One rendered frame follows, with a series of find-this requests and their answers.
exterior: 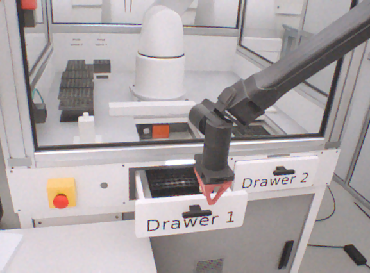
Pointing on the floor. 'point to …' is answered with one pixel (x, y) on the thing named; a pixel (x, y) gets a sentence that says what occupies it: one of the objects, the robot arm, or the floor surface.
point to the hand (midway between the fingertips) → (209, 197)
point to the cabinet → (288, 210)
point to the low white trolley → (81, 249)
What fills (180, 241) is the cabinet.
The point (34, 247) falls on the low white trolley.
